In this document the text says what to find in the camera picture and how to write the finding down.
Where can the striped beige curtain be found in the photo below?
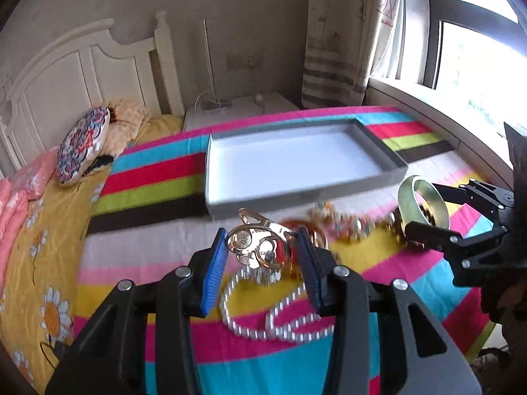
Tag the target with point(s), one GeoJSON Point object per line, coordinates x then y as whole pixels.
{"type": "Point", "coordinates": [345, 41]}

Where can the striped colourful blanket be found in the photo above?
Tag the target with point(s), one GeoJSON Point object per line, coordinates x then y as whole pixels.
{"type": "Point", "coordinates": [266, 340]}

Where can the round patterned cushion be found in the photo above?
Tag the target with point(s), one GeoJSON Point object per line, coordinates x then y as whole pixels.
{"type": "Point", "coordinates": [82, 145]}

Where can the white bedside table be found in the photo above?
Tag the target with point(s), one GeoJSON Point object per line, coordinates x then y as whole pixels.
{"type": "Point", "coordinates": [239, 108]}

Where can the pink folded quilt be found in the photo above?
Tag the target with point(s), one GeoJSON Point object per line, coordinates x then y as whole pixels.
{"type": "Point", "coordinates": [27, 184]}

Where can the white wooden headboard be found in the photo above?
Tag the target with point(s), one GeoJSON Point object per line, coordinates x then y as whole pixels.
{"type": "Point", "coordinates": [82, 69]}

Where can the grey shallow jewelry tray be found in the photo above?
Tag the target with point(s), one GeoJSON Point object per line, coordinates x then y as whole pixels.
{"type": "Point", "coordinates": [277, 167]}

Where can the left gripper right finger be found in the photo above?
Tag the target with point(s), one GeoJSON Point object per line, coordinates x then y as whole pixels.
{"type": "Point", "coordinates": [417, 355]}

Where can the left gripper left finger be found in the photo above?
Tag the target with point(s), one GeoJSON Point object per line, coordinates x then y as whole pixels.
{"type": "Point", "coordinates": [108, 355]}

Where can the beige fuzzy pillow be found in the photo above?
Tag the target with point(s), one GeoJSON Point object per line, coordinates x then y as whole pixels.
{"type": "Point", "coordinates": [128, 117]}

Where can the wall power outlet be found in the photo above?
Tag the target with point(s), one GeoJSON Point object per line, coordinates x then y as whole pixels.
{"type": "Point", "coordinates": [245, 60]}

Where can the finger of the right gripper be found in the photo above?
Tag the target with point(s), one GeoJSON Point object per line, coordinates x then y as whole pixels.
{"type": "Point", "coordinates": [436, 238]}
{"type": "Point", "coordinates": [477, 194]}

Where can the silver rhinestone pearl brooch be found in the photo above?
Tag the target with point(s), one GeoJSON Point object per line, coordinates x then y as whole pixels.
{"type": "Point", "coordinates": [263, 276]}

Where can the window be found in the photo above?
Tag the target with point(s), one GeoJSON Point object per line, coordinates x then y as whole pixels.
{"type": "Point", "coordinates": [471, 53]}

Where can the green jade bangle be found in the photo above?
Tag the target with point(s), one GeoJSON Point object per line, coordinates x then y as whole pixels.
{"type": "Point", "coordinates": [419, 201]}

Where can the yellow daisy bedsheet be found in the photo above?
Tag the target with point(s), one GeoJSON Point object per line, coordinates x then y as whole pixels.
{"type": "Point", "coordinates": [48, 292]}

